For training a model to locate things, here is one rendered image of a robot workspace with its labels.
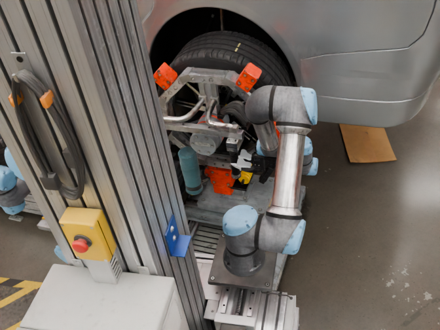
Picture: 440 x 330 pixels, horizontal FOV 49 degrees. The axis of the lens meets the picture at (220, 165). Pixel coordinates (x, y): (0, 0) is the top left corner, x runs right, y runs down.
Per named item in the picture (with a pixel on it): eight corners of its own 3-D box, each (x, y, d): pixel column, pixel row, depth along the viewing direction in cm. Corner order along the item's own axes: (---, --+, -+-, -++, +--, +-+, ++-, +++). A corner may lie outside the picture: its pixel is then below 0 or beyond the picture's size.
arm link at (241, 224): (230, 225, 171) (226, 198, 162) (267, 230, 168) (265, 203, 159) (220, 252, 163) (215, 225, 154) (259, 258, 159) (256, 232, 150)
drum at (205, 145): (233, 130, 234) (230, 107, 225) (219, 159, 220) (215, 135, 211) (205, 127, 239) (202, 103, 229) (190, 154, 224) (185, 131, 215)
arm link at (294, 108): (260, 247, 166) (277, 88, 164) (303, 253, 161) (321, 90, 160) (252, 253, 154) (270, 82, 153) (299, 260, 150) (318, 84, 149)
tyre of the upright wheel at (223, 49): (325, 95, 234) (222, 0, 218) (315, 125, 218) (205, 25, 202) (242, 156, 280) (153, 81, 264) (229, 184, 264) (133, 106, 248)
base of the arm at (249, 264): (262, 278, 165) (260, 260, 158) (219, 274, 168) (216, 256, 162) (268, 243, 176) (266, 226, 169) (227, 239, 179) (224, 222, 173)
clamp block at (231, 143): (243, 139, 209) (243, 129, 206) (238, 152, 203) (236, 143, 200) (232, 137, 211) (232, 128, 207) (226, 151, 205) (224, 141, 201)
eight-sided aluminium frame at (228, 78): (274, 167, 241) (270, 73, 205) (271, 176, 237) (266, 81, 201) (175, 152, 258) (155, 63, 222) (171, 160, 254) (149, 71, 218)
